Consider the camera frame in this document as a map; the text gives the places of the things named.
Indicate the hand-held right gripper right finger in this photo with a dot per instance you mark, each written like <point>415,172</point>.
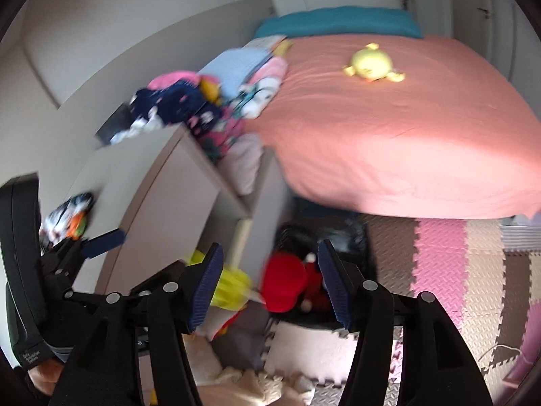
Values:
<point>334,287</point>

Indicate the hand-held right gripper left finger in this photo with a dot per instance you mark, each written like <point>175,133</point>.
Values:
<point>207,287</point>

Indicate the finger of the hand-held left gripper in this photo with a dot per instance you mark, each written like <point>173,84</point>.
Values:
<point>103,242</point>
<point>162,274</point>

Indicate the colourful printed packet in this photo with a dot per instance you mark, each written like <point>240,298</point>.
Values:
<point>67,220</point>

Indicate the black bag of toys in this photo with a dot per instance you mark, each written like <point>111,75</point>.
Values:
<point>296,237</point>

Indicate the person's left hand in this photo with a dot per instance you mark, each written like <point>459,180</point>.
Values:
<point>42,377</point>

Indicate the yellow soft toy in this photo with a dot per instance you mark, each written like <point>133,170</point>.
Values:
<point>230,287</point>

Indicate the red plush toy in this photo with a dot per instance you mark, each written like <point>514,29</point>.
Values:
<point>283,279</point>

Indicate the white nightstand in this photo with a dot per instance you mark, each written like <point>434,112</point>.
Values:
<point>169,203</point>

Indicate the cream fluffy cloth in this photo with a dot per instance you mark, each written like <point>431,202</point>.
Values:
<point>236,389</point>

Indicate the foam puzzle floor mat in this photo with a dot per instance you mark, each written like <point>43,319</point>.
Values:
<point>439,253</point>

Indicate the white crumpled cloth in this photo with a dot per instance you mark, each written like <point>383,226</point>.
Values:
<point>141,129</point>

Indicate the pale pink fluffy blanket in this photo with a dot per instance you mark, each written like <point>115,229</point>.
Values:
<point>247,160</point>

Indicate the pink printed garment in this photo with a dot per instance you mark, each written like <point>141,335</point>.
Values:
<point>219,135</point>

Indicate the navy printed garment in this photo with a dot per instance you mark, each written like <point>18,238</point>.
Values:
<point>177,99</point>

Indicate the bed with pink sheet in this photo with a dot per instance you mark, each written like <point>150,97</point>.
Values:
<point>401,135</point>

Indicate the bright pink plush cloth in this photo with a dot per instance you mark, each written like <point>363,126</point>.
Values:
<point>169,79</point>

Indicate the grey ribbed mat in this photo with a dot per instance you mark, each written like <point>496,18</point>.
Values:
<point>522,237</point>

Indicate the white printed cloth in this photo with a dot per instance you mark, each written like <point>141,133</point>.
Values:
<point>258,97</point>

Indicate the light blue blanket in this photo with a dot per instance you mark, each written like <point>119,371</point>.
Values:
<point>236,67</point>

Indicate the pink folded blanket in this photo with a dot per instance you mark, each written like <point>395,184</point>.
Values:
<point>272,67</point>

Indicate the yellow plush toy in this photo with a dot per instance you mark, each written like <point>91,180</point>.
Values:
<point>372,61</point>

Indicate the yellow folded cloth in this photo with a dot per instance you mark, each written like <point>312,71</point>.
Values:
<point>284,47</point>

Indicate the dotted white quilt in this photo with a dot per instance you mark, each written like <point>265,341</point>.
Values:
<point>266,42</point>

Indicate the teal pillow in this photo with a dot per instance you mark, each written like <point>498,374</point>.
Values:
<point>338,21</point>

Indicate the white door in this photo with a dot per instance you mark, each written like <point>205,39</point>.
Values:
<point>486,42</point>

